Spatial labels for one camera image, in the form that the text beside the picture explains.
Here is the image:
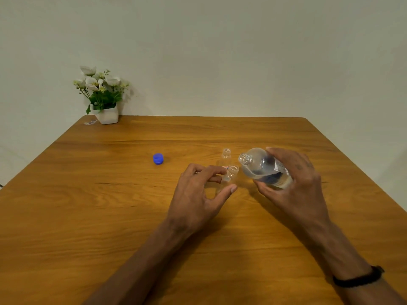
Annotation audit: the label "person's right hand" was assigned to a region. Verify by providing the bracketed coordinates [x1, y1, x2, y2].
[253, 147, 332, 237]

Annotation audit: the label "person's left hand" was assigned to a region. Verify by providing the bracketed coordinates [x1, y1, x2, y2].
[165, 163, 238, 235]

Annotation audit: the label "small clear plastic bottle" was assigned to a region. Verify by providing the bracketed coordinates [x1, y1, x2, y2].
[220, 148, 232, 170]
[219, 165, 240, 195]

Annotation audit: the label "clear plastic water bottle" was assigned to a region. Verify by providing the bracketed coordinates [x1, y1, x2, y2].
[238, 147, 293, 190]

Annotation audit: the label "person's right forearm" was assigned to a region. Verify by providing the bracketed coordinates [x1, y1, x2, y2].
[299, 219, 407, 305]

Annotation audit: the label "person's left forearm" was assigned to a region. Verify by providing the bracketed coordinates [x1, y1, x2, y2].
[83, 219, 195, 305]

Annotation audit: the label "black wristband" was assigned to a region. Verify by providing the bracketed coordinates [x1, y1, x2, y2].
[332, 265, 385, 289]

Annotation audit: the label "white flowers in white pot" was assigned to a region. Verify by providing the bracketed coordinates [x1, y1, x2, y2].
[73, 65, 131, 125]

